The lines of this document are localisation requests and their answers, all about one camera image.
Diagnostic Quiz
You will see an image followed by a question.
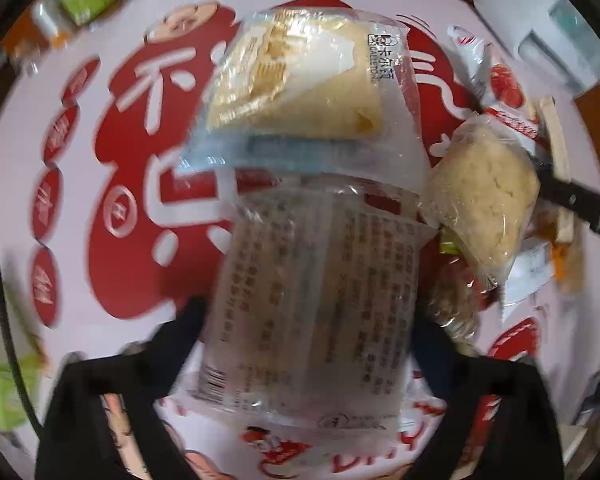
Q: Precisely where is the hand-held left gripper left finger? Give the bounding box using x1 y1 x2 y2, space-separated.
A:
35 297 212 480

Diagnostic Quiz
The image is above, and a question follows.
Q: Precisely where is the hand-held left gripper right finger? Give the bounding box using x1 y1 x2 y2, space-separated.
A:
407 317 566 480

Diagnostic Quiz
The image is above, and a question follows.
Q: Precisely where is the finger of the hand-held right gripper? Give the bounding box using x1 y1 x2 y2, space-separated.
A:
529 156 600 247

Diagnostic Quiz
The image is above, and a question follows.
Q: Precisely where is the red white apple snack packet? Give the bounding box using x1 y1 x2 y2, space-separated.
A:
447 25 493 93
480 57 543 141

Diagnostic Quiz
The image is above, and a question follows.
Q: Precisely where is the clear brown snack packet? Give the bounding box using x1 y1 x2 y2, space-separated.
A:
427 255 496 358

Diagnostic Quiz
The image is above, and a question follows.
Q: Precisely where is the beige stick snack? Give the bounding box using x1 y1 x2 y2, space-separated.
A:
536 96 578 293

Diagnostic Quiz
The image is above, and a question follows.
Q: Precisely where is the white label packet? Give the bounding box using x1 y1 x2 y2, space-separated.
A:
500 237 553 311

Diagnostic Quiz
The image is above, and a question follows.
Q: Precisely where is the white printer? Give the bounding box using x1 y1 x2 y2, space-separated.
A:
466 0 600 100

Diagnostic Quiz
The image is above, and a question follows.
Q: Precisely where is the green white carton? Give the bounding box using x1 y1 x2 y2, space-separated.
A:
0 280 43 433

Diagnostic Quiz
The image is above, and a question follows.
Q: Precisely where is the black cable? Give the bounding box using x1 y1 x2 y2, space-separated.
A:
0 212 48 443

